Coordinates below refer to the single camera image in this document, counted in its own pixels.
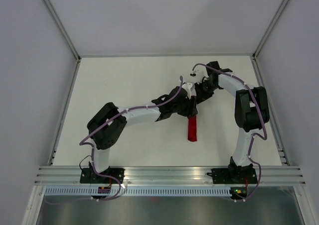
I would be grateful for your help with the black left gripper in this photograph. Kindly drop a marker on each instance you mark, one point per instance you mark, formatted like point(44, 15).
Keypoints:
point(190, 110)

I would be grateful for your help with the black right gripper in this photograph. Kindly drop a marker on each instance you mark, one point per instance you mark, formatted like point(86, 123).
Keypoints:
point(200, 95)

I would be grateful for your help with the red cloth napkin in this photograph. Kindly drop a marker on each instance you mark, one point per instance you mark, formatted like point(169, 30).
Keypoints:
point(192, 129)

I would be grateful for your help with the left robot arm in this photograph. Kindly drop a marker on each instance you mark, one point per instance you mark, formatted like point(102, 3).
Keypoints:
point(109, 122)

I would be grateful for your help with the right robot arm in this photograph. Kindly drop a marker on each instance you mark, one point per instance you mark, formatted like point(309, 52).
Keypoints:
point(251, 113)

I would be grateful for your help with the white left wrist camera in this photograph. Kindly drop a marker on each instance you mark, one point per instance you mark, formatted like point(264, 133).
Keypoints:
point(189, 88)

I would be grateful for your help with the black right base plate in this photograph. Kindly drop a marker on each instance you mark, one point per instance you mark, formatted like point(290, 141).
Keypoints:
point(224, 176)

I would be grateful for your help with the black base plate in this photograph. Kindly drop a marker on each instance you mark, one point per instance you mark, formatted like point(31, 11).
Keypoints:
point(224, 176)
point(88, 176)

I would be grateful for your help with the white slotted cable duct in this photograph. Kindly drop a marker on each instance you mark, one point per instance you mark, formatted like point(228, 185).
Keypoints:
point(138, 191)

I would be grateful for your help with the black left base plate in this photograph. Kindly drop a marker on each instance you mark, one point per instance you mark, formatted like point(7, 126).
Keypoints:
point(88, 176)

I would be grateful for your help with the right aluminium frame post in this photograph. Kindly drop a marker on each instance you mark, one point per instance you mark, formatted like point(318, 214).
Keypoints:
point(275, 19)

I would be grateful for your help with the aluminium frame post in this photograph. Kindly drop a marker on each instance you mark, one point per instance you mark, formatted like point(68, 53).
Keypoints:
point(275, 19)
point(57, 21)

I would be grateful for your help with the aluminium front rail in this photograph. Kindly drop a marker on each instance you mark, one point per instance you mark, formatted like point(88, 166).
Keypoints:
point(168, 176)

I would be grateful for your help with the left aluminium frame post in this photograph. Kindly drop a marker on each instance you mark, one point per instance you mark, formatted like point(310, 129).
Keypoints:
point(57, 21)

